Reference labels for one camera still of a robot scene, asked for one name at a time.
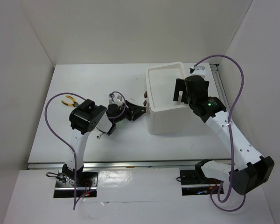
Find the aluminium front rail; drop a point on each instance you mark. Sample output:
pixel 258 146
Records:
pixel 125 164

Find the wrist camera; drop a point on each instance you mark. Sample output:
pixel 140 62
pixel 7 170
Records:
pixel 119 99
pixel 198 71

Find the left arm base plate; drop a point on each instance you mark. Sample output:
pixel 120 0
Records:
pixel 64 186

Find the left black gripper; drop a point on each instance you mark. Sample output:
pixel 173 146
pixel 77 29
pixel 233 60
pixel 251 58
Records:
pixel 132 107

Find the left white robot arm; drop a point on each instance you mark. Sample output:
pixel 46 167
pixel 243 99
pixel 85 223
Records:
pixel 84 119

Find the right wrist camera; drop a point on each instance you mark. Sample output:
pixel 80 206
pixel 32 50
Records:
pixel 198 71

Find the aluminium side rail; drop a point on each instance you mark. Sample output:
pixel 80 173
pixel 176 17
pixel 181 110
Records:
pixel 219 84

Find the white drawer cabinet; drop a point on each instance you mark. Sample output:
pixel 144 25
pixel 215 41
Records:
pixel 166 115

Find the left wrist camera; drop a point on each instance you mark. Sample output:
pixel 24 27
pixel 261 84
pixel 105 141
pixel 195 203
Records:
pixel 119 99

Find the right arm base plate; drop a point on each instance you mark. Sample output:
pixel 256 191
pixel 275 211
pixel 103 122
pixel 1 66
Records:
pixel 192 183

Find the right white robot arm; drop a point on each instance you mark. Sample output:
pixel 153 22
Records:
pixel 249 168

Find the long silver ratchet wrench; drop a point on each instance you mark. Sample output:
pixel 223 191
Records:
pixel 111 95

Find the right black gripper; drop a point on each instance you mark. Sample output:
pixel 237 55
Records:
pixel 180 86

